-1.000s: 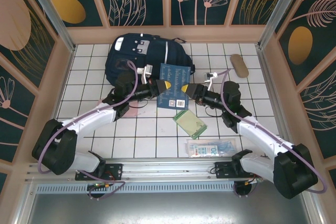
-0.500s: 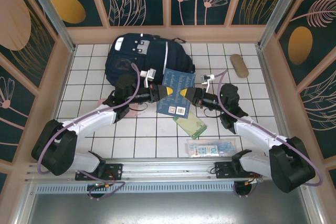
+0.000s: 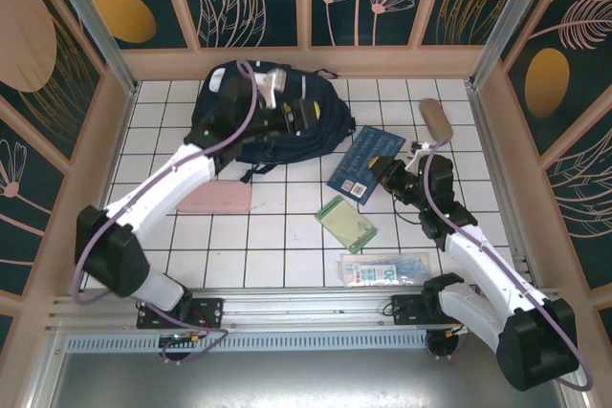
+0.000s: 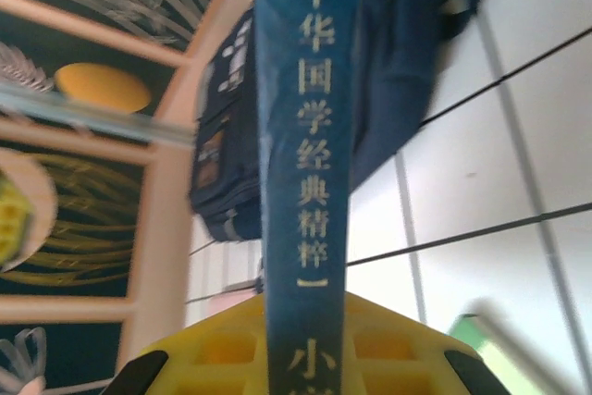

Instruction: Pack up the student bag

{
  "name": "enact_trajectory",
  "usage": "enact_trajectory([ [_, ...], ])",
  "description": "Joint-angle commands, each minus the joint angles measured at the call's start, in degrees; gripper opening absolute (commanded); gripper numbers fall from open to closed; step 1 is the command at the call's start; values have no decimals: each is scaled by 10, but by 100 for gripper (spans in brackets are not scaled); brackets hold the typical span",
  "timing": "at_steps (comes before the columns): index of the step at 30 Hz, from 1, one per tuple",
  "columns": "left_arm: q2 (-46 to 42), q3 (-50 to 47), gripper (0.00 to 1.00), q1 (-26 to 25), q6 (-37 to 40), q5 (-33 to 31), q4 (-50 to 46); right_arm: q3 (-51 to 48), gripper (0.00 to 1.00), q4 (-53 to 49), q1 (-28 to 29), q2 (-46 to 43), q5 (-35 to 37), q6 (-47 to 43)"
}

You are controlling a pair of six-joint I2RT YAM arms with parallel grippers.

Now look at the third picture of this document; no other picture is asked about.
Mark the tan glasses case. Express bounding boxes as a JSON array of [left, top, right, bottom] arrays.
[[419, 97, 454, 143]]

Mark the navy blue backpack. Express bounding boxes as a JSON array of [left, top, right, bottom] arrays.
[[189, 59, 357, 185]]

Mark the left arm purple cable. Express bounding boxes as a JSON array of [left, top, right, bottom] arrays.
[[71, 61, 262, 364]]

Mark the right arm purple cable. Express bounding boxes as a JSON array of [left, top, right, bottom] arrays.
[[420, 139, 595, 391]]

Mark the right aluminium corner post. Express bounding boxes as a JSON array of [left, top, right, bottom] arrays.
[[468, 0, 558, 90]]

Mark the grey slotted cable duct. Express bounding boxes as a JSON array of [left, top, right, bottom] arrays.
[[64, 334, 431, 354]]

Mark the aluminium side rail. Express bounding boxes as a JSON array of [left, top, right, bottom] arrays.
[[466, 82, 541, 288]]

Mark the grey metal sheet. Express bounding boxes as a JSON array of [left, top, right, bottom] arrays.
[[47, 350, 590, 408]]

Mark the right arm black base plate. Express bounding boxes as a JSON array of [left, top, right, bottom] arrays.
[[390, 293, 460, 329]]

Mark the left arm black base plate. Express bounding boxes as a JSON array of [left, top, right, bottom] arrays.
[[137, 297, 226, 330]]

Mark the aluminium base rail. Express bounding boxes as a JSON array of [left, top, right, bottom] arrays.
[[45, 286, 568, 333]]

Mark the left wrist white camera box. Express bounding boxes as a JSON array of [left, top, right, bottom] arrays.
[[251, 68, 289, 111]]

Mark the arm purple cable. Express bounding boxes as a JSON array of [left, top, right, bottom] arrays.
[[71, 61, 262, 364], [420, 139, 595, 391]]

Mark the green notebook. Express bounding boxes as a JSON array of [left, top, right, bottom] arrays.
[[315, 195, 380, 255]]

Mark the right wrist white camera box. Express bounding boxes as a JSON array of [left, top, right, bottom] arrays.
[[405, 139, 434, 163]]

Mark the pink pencil case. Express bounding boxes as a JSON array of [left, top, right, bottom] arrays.
[[174, 181, 254, 215]]

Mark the left aluminium corner post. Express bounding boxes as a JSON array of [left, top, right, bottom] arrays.
[[40, 0, 141, 97]]

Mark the aluminium corner post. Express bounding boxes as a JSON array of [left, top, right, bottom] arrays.
[[468, 0, 558, 90], [40, 0, 141, 97]]

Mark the clear packet of blue masks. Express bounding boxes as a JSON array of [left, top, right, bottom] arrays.
[[339, 250, 432, 289]]

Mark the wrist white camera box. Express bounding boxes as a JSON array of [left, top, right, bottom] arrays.
[[405, 139, 434, 163], [251, 68, 289, 111]]

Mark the dark blue notebook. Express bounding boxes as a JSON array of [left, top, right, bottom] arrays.
[[326, 124, 407, 205]]

